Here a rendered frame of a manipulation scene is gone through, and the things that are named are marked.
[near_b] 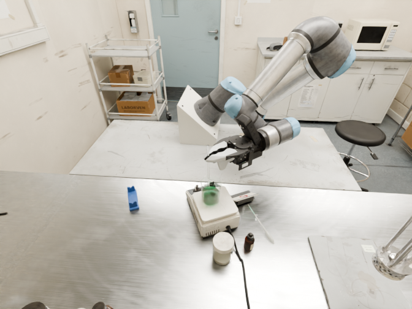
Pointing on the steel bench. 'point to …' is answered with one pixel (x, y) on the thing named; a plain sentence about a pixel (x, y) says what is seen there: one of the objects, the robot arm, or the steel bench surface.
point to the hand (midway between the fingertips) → (208, 156)
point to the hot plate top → (225, 207)
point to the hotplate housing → (206, 230)
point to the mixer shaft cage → (394, 257)
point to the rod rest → (132, 198)
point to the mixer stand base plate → (353, 274)
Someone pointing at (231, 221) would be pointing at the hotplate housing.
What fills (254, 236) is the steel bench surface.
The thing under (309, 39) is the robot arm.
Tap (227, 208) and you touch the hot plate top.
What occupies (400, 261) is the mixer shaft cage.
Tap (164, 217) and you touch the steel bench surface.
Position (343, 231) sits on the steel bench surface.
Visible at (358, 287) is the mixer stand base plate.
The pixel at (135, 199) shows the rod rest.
